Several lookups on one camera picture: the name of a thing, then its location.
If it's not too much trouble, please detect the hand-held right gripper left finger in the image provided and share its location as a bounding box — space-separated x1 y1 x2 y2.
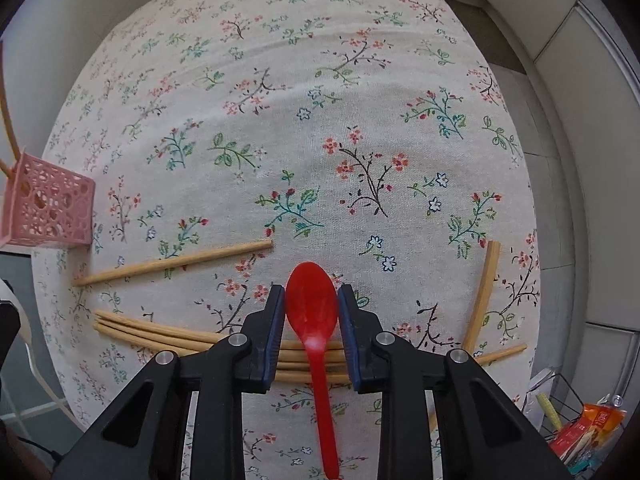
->
52 284 287 480

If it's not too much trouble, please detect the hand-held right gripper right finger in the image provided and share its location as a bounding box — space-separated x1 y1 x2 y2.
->
337 284 576 480

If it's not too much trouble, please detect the red plastic spoon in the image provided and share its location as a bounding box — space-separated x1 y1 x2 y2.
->
285 261 342 480

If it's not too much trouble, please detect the pink perforated utensil holder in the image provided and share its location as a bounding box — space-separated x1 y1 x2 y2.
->
0 154 97 250

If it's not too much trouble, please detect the floral tablecloth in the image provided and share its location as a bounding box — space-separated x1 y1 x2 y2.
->
30 0 543 480

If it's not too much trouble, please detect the orange snack packet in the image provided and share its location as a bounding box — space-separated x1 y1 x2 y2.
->
549 402 629 467

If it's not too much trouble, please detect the black wire basket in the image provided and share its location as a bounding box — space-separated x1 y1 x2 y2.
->
525 367 601 443

